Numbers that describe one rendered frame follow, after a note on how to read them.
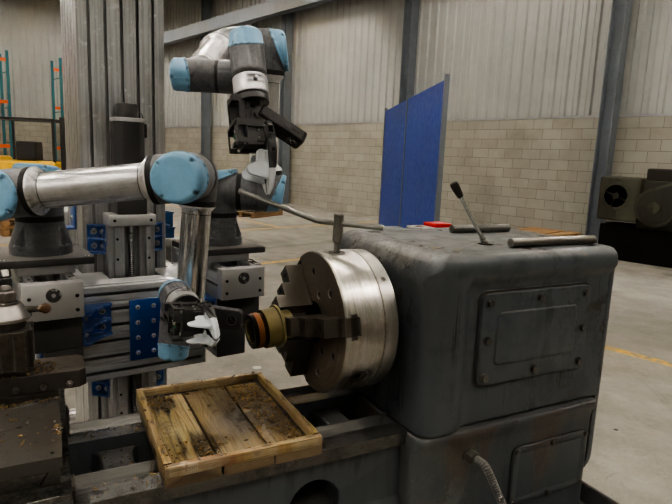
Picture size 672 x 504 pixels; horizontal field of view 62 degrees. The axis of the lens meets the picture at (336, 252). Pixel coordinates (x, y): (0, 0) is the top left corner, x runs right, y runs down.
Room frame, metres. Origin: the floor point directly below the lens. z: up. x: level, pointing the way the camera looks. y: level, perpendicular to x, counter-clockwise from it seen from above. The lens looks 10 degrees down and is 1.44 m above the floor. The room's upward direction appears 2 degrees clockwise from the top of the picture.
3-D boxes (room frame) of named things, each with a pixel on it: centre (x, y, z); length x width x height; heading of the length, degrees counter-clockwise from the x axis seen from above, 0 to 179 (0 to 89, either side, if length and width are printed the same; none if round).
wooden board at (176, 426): (1.10, 0.23, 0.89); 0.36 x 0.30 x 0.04; 28
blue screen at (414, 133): (8.00, -0.92, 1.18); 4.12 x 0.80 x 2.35; 4
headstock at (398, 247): (1.42, -0.35, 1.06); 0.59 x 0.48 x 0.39; 118
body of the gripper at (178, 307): (1.17, 0.32, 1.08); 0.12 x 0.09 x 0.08; 27
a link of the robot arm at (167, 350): (1.33, 0.39, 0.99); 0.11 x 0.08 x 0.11; 0
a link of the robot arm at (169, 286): (1.32, 0.38, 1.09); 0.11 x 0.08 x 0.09; 27
